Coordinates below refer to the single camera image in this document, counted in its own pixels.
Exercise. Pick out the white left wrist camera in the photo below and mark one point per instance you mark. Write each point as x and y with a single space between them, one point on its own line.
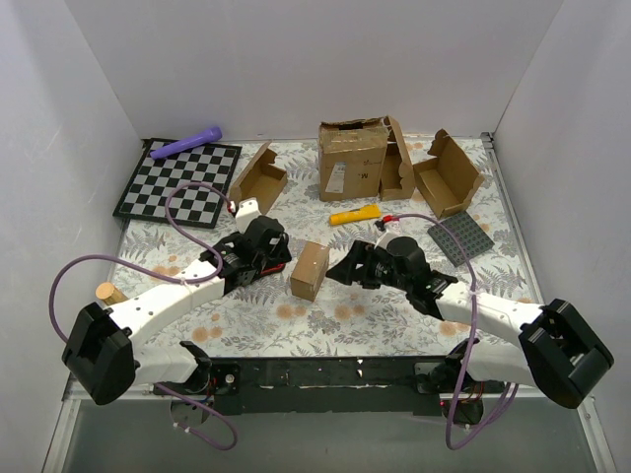
244 213

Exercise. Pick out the open cardboard box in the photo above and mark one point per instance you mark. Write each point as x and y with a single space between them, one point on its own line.
448 180
260 179

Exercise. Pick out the open cardboard box right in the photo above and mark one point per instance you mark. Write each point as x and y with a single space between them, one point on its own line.
448 180

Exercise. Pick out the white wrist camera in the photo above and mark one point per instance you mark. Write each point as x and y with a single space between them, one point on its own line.
244 213
390 228

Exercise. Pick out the floral table mat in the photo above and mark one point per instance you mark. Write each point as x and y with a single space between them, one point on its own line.
266 320

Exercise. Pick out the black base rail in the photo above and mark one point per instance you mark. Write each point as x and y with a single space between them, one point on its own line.
400 384

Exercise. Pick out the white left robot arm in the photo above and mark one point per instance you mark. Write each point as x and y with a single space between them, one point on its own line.
107 349

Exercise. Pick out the wooden cylinder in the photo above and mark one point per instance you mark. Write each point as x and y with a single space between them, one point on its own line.
109 294

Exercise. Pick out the yellow toothpaste tube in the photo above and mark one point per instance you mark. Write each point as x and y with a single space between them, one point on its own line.
364 213

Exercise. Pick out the small cardboard box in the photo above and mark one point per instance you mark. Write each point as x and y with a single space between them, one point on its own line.
309 271

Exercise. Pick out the purple cylinder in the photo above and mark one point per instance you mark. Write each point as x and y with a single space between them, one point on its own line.
209 135

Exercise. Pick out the grey studded baseplate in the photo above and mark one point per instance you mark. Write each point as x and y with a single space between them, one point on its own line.
458 232

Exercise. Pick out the black white chessboard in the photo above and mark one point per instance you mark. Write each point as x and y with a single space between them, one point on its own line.
146 192

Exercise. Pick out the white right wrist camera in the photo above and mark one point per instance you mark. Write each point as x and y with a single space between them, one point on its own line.
390 228

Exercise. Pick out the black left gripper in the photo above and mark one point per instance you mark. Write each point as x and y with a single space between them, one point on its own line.
281 250

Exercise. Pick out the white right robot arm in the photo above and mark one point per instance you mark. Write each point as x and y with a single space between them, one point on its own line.
550 347

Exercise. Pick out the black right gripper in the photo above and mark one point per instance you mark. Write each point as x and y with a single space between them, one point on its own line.
362 264

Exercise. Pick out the tall taped cardboard box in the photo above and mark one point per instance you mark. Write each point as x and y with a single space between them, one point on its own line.
351 156

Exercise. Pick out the red black utility knife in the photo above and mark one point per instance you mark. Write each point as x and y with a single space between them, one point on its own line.
273 270

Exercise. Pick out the open cardboard box left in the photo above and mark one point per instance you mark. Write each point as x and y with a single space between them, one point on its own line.
260 179

